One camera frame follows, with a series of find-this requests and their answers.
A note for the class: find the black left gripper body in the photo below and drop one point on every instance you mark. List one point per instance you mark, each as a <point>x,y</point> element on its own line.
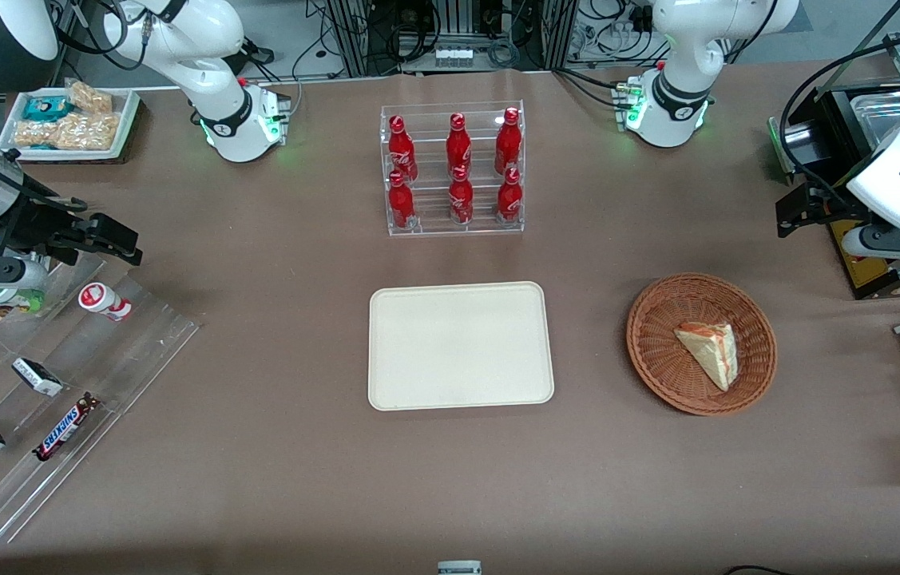
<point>836,203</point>

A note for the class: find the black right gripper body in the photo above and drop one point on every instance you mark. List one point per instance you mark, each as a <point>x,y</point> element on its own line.
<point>36,224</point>

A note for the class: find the triangle sandwich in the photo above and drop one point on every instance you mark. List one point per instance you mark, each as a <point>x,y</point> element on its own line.
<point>709,351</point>

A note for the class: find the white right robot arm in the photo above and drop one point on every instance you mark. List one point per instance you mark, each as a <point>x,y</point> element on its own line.
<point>218,48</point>

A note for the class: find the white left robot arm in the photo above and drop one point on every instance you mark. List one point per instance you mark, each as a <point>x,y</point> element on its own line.
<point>681,48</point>

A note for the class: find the white snack tray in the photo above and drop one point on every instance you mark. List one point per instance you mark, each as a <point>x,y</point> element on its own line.
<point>126,120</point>

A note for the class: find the round brown wicker basket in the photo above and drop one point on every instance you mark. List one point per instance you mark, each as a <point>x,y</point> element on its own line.
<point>657,359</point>

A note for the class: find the cream plastic tray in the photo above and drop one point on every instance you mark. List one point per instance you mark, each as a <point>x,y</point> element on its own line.
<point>461,347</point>

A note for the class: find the small white red yogurt bottle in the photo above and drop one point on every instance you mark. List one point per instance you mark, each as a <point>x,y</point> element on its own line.
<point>102,300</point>

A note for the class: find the black food warmer cabinet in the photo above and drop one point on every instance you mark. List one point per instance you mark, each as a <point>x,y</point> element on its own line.
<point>865,271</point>

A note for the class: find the clear rice cracker packet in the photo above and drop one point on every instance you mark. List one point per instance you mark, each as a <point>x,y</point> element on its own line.
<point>90,97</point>
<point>34,134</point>
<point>90,130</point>

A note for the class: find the clear acrylic step display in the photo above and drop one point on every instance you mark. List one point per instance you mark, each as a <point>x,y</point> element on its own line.
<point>122,351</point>

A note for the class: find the teal snack packet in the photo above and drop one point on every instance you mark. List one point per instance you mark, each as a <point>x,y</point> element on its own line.
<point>46,108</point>

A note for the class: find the brown Snickers bar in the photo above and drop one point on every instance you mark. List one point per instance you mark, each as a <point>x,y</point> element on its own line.
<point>66,427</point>

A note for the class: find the red cola bottle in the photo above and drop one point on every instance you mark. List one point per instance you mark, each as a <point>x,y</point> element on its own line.
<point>461,200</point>
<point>399,148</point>
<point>458,145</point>
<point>400,204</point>
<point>509,198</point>
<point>508,142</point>

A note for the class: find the clear acrylic bottle rack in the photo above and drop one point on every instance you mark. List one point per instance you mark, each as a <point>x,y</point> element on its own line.
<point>430,228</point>

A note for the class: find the white power strip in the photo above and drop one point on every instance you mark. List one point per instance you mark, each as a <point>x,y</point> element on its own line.
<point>453,56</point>

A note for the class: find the grey white device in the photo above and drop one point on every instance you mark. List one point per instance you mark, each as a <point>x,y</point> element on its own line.
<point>459,569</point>

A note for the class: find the aluminium frame rack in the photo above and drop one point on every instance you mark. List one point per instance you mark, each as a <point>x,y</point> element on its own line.
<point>354,32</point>

